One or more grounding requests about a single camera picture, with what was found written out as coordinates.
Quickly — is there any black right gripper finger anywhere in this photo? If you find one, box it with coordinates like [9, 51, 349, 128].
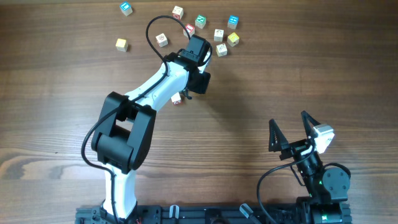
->
[269, 119, 289, 152]
[301, 111, 320, 138]

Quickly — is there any red I block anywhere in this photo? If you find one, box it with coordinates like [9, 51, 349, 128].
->
[183, 24, 195, 38]

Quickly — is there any yellow W block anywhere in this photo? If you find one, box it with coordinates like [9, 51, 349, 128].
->
[216, 44, 228, 57]

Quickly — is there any red shell block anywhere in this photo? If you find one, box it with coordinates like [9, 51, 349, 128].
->
[155, 33, 168, 47]

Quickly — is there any red A block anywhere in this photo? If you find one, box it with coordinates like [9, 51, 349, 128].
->
[171, 92, 182, 105]

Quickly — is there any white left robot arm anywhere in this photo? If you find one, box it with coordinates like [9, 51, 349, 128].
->
[91, 35, 212, 223]

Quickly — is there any blue Z block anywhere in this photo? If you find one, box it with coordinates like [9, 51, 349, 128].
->
[214, 29, 224, 42]

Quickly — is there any green N top block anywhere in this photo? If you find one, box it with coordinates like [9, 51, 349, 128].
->
[195, 14, 206, 29]

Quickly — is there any yellow-top block right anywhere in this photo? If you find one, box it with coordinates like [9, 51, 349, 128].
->
[227, 32, 239, 47]

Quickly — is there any red M block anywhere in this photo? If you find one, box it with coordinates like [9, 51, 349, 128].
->
[172, 6, 184, 20]

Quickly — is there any blue-top block right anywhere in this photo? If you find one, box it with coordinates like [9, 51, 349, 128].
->
[227, 15, 239, 29]

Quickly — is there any blue-top block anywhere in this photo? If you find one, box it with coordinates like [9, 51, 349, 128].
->
[227, 15, 239, 29]
[119, 2, 132, 16]

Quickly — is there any yellow-top block number 3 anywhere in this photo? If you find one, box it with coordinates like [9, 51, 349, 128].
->
[116, 39, 129, 52]

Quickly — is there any blue-top block far left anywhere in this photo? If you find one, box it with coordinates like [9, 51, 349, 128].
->
[119, 2, 132, 16]

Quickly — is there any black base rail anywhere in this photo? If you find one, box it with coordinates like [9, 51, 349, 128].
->
[74, 203, 354, 224]

